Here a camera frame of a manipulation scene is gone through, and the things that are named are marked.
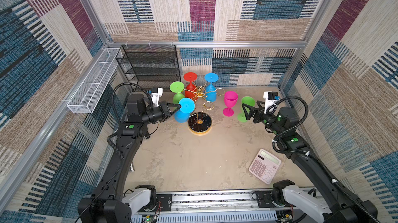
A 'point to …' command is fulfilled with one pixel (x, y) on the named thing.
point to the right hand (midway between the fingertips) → (250, 105)
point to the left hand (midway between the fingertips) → (181, 104)
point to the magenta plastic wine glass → (230, 98)
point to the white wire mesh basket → (87, 97)
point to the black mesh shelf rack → (149, 63)
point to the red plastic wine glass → (190, 92)
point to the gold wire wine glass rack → (199, 123)
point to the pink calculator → (265, 166)
